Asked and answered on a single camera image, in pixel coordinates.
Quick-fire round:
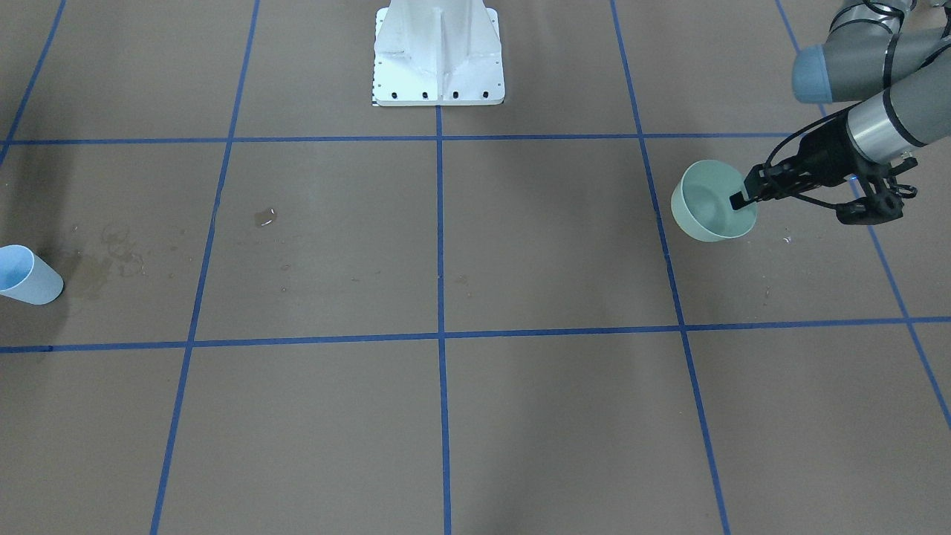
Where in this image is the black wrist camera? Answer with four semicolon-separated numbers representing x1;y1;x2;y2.
835;155;918;226

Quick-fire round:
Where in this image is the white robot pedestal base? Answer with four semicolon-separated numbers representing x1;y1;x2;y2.
371;1;506;106

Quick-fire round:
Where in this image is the light blue cup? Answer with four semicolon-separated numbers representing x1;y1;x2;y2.
1;244;65;305

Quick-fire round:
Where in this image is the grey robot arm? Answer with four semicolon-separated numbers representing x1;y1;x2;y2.
730;1;950;224

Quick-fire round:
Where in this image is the mint green bowl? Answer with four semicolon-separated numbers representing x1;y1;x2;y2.
670;160;759;241

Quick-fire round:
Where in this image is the brown paper table mat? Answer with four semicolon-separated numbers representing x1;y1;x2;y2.
2;1;949;534

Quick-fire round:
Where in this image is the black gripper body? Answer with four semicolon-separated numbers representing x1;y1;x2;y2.
772;119;866;197

